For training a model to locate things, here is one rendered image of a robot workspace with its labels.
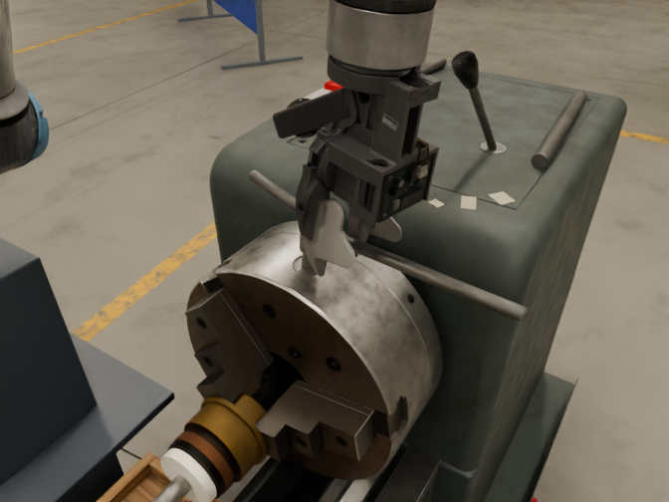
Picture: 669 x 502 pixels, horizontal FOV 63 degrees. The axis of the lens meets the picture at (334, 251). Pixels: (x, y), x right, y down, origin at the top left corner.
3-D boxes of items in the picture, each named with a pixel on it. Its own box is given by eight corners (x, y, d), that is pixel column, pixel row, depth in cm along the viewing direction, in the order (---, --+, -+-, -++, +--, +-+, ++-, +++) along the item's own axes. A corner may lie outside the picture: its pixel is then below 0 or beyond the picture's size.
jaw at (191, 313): (270, 349, 70) (217, 272, 68) (293, 344, 66) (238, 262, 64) (208, 408, 62) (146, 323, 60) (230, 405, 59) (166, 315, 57)
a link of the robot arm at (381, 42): (307, -9, 38) (385, -21, 43) (304, 56, 41) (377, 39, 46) (385, 20, 34) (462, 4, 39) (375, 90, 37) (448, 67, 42)
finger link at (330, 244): (332, 310, 49) (355, 221, 45) (290, 275, 53) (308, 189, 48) (354, 300, 52) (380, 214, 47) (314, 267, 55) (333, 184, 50)
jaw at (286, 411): (311, 359, 65) (399, 390, 59) (318, 388, 68) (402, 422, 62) (251, 423, 58) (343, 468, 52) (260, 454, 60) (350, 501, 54)
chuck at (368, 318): (235, 359, 88) (227, 194, 69) (406, 467, 76) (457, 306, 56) (194, 395, 82) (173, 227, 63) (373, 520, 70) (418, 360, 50)
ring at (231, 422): (216, 367, 62) (153, 423, 56) (281, 403, 58) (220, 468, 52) (226, 418, 68) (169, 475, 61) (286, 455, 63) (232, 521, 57)
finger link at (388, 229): (387, 280, 54) (388, 210, 48) (345, 250, 57) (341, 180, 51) (408, 263, 56) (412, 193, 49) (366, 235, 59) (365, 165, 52)
